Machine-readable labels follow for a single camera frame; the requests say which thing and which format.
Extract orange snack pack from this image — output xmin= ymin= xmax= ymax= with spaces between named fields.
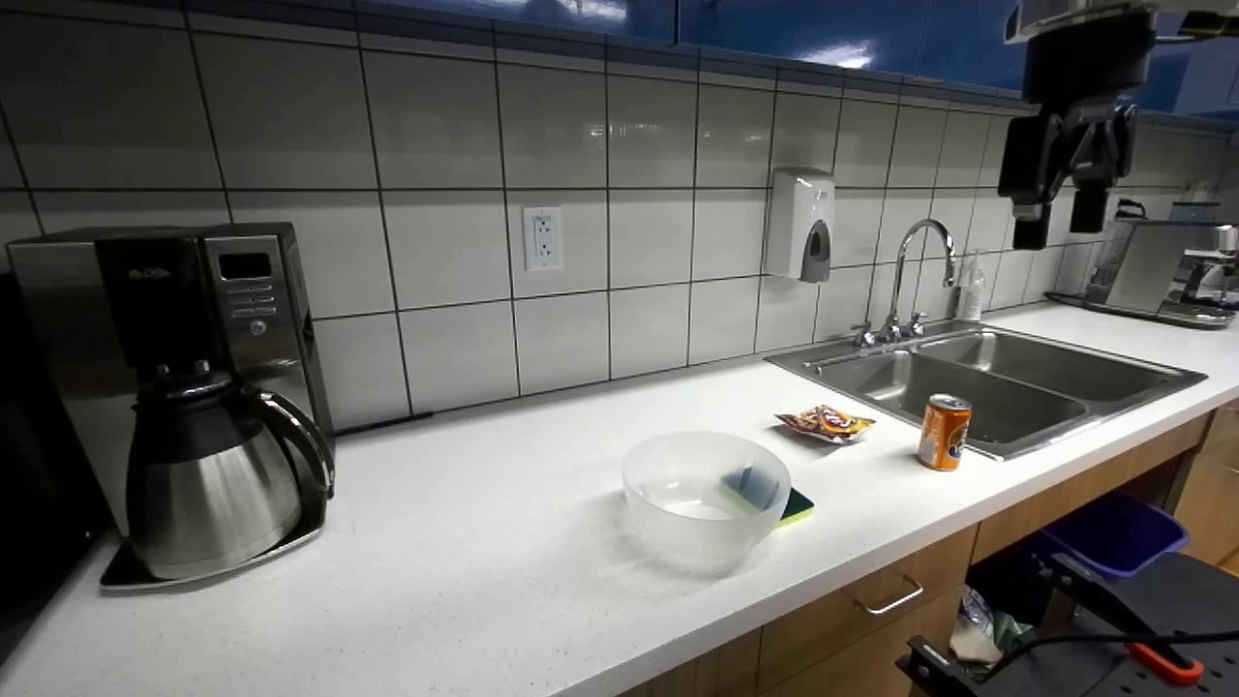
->
xmin=775 ymin=403 xmax=879 ymax=450

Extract white wall power outlet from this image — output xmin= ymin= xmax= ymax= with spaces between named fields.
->
xmin=521 ymin=205 xmax=567 ymax=273

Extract stainless steel coffee maker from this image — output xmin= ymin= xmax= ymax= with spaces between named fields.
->
xmin=6 ymin=219 xmax=342 ymax=597

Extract white wall soap dispenser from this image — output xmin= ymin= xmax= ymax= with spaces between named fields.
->
xmin=762 ymin=169 xmax=841 ymax=287

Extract orange soda can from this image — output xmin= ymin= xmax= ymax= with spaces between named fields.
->
xmin=914 ymin=391 xmax=976 ymax=474

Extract wooden cabinet drawer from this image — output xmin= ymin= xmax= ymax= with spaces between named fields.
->
xmin=752 ymin=526 xmax=979 ymax=697

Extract stainless steel double sink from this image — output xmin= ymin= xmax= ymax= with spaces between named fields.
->
xmin=766 ymin=317 xmax=1212 ymax=462

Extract stainless steel coffee carafe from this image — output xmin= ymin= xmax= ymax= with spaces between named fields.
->
xmin=123 ymin=358 xmax=336 ymax=585

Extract silver espresso machine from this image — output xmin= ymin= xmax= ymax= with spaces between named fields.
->
xmin=1045 ymin=192 xmax=1239 ymax=334

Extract orange handled tool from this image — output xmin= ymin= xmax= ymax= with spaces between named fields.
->
xmin=1127 ymin=640 xmax=1212 ymax=690

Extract chrome sink faucet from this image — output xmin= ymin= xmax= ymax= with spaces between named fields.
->
xmin=848 ymin=214 xmax=963 ymax=348

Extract blue plastic bin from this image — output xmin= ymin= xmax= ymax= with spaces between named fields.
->
xmin=1043 ymin=491 xmax=1192 ymax=585

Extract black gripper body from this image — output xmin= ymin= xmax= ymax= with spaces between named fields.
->
xmin=1024 ymin=11 xmax=1159 ymax=117

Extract crumpled plastic bag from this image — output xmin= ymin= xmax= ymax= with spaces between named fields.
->
xmin=945 ymin=585 xmax=1037 ymax=668

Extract glossy blue wall cabinets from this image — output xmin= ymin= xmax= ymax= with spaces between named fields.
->
xmin=179 ymin=0 xmax=1239 ymax=132

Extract translucent white plastic bowl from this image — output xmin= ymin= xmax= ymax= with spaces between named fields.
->
xmin=620 ymin=424 xmax=793 ymax=582

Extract silver drawer handle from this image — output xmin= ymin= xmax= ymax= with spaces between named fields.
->
xmin=848 ymin=574 xmax=928 ymax=624

